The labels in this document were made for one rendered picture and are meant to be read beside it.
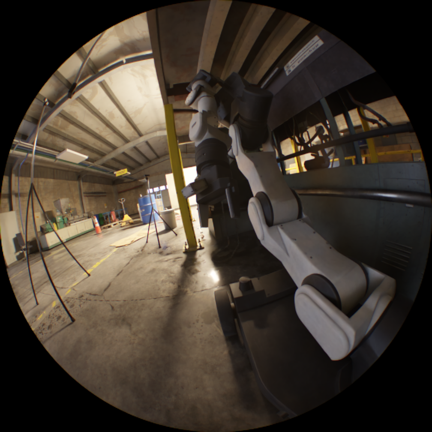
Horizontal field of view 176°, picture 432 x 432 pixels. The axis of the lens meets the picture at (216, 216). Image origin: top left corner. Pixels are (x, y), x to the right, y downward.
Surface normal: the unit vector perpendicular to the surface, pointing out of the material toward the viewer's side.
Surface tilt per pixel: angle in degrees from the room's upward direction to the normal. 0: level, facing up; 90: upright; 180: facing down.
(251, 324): 0
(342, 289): 34
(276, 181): 63
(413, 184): 90
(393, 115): 90
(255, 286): 0
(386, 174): 90
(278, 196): 49
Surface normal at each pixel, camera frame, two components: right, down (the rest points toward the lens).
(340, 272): -0.17, -0.94
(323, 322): -0.98, 0.20
